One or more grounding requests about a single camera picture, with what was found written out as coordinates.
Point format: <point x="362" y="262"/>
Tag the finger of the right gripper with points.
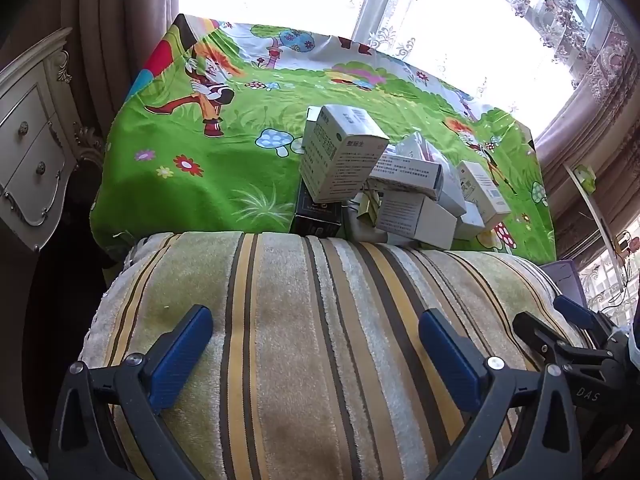
<point x="555" y="349"/>
<point x="596" y="324"/>

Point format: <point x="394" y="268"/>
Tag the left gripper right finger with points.
<point x="545" y="441"/>

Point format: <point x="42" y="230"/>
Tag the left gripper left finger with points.
<point x="85" y="443"/>

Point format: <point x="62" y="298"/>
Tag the gold white dental box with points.
<point x="477" y="188"/>

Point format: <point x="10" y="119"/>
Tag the plain white cube box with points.
<point x="418" y="217"/>

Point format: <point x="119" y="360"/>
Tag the white text printed box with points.
<point x="399" y="173"/>

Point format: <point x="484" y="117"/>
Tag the black instruction box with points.
<point x="309" y="218"/>

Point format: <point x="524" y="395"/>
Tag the white medicine box red logo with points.
<point x="340" y="153"/>

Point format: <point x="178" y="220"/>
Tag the purple storage box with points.
<point x="564" y="275"/>

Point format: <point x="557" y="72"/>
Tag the small white box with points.
<point x="470" y="224"/>

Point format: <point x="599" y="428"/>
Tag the green tissue pack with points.
<point x="586" y="178"/>

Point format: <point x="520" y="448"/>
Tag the pink curtain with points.
<point x="598" y="127"/>

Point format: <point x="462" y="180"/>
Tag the striped plush cushion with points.
<point x="315" y="369"/>

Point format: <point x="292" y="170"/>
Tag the flat white box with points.
<point x="360" y="228"/>

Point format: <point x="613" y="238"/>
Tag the cartoon green tablecloth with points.
<point x="210" y="134"/>

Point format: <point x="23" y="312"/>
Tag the cream ornate drawer cabinet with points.
<point x="42" y="140"/>

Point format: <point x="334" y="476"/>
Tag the white lace curtain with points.
<point x="527" y="57"/>

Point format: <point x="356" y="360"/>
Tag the white wall shelf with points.
<point x="604" y="232"/>

